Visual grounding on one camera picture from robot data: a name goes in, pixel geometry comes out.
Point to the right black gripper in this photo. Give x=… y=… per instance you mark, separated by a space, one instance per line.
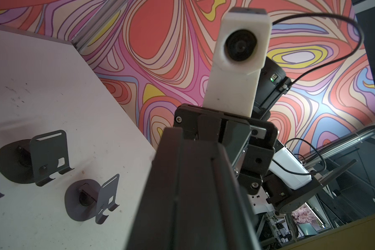
x=249 y=142

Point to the black rectangular phone holder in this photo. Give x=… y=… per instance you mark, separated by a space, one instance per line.
x=192 y=200

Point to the dark grey phone stand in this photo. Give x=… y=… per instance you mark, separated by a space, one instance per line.
x=35 y=160

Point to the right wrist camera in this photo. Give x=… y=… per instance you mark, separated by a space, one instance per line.
x=238 y=58

